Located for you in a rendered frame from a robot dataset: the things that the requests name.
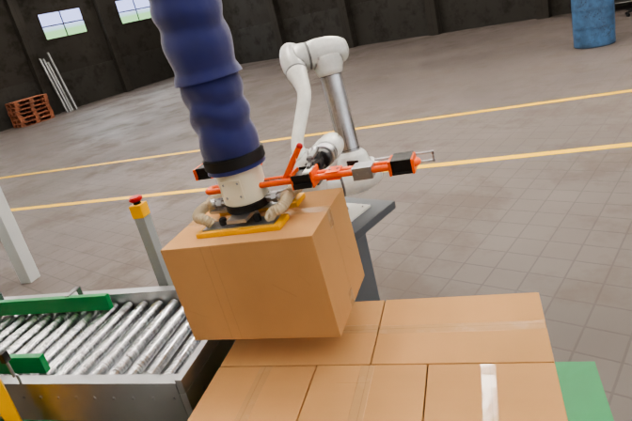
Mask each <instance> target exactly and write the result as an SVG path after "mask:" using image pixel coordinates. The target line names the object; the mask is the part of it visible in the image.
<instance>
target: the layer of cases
mask: <svg viewBox="0 0 632 421"><path fill-rule="evenodd" d="M187 421H568V419H567V414H566V411H565V406H564V402H563V398H562V393H561V386H560V382H559V378H558V373H557V369H556V366H555V361H554V357H553V352H552V349H551V345H550V340H549V336H548V331H547V328H546V324H545V316H544V311H543V308H542V304H541V299H540V295H539V292H530V293H512V294H493V295H475V296H457V297H438V298H420V299H402V300H386V302H385V301H366V302H354V305H353V307H352V310H351V312H350V315H349V318H348V320H347V322H346V324H345V327H344V329H343V332H342V335H341V337H301V338H260V339H236V340H235V342H234V344H233V345H232V347H231V349H230V350H229V353H228V354H227V356H226V358H225V359H224V361H223V363H222V364H221V366H220V368H218V370H217V372H216V373H215V375H214V377H213V379H212V381H211V382H210V384H209V386H208V387H207V389H206V391H205V392H204V394H203V396H202V397H201V399H200V401H199V402H198V404H197V406H196V408H195V409H194V410H193V412H192V414H191V415H190V417H189V419H188V420H187Z"/></svg>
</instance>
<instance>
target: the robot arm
mask: <svg viewBox="0 0 632 421"><path fill-rule="evenodd" d="M348 56H349V47H348V44H347V42H346V40H345V39H344V38H341V37H336V36H326V37H321V38H316V39H311V40H309V41H306V42H302V43H297V44H295V43H291V42H288V43H285V44H284V45H283V46H282V47H281V48H280V52H279V60H280V65H281V68H282V70H283V72H284V73H285V75H286V77H287V78H288V80H289V81H290V82H291V84H292V85H293V87H294V88H295V90H296V92H297V104H296V110H295V116H294V122H293V128H292V153H293V152H294V149H295V147H296V144H297V143H301V144H302V145H303V147H302V149H301V152H300V154H299V156H298V158H297V161H296V163H295V165H294V168H293V169H295V167H298V169H299V167H300V166H305V167H306V169H305V170H304V171H303V173H302V175H305V174H309V171H310V170H311V169H312V167H313V166H314V165H315V164H317V165H318V167H319V170H323V169H328V167H330V166H329V165H331V164H332V163H333V162H335V161H336V159H337V165H342V166H347V163H346V162H347V161H356V160H358V162H359V163H360V162H366V161H374V159H375V158H374V157H372V156H371V157H369V155H368V153H367V151H366V150H365V149H364V148H360V147H359V144H358V140H357V136H356V129H355V125H354V122H353V118H352V114H351V110H350V107H349V102H348V99H347V95H346V91H345V87H344V83H343V80H342V76H341V73H340V72H341V71H342V69H343V62H344V61H346V60H347V58H348ZM309 70H314V71H315V73H316V75H317V76H318V77H319V78H321V82H322V86H323V89H324V95H325V99H326V103H327V106H328V110H329V114H330V117H331V121H332V124H333V128H334V133H333V132H331V133H326V134H325V135H323V136H322V137H321V138H320V139H319V140H318V141H317V142H316V143H315V144H314V145H313V146H312V147H311V148H310V149H307V148H305V147H304V136H305V130H306V127H307V122H308V113H309V108H310V102H311V88H310V83H309V79H308V71H309ZM374 162H378V161H374ZM292 171H293V170H292ZM382 176H383V172H377V173H376V174H375V176H374V178H373V179H364V180H356V181H354V179H353V176H349V177H342V178H340V179H336V180H329V181H326V179H322V180H320V181H319V183H318V184H317V185H316V187H315V188H313V187H312V188H307V189H303V193H305V192H312V191H320V190H326V189H334V188H342V190H343V193H344V197H345V196H349V195H356V194H359V193H362V192H365V191H367V190H369V189H370V188H372V187H373V186H375V185H376V184H377V183H378V182H379V181H380V179H381V178H382Z"/></svg>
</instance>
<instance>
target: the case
mask: <svg viewBox="0 0 632 421"><path fill-rule="evenodd" d="M305 194H306V197H305V198H304V199H303V201H302V202H301V203H300V205H299V206H298V207H293V208H288V209H287V210H285V212H283V213H282V214H286V213H288V214H289V216H290V218H289V220H288V221H287V222H286V223H285V225H284V226H283V227H282V228H281V229H280V230H276V231H266V232H258V233H248V234H239V235H230V236H221V237H211V238H202V239H197V236H196V234H197V233H198V232H199V231H200V230H201V229H202V228H203V227H204V226H205V225H200V224H197V223H196V222H194V221H193V222H191V223H190V224H189V225H188V226H187V227H186V228H185V229H184V230H183V231H181V232H180V233H179V234H178V235H177V236H176V237H175V238H174V239H173V240H172V241H170V242H169V243H168V244H167V245H166V246H165V247H164V248H163V249H162V250H161V254H162V256H163V259H164V261H165V264H166V267H167V270H168V272H169V275H170V277H171V280H172V282H173V285H174V287H175V290H176V291H177V294H178V297H179V299H180V302H181V304H182V308H183V311H184V313H185V316H186V317H187V320H188V322H189V325H190V327H191V330H192V333H193V335H194V338H195V340H219V339H260V338H301V337H341V335H342V332H343V329H344V327H345V324H346V322H347V320H348V318H349V315H350V312H351V310H352V307H353V305H354V302H355V299H356V295H357V294H358V291H359V289H360V286H361V283H362V281H363V278H364V276H365V274H364V271H363V267H362V263H361V259H360V255H359V252H358V248H357V244H356V238H355V234H354V231H353V227H352V223H351V219H350V215H349V211H348V208H347V204H346V201H345V197H344V193H343V190H342V188H334V189H326V190H320V191H312V192H305Z"/></svg>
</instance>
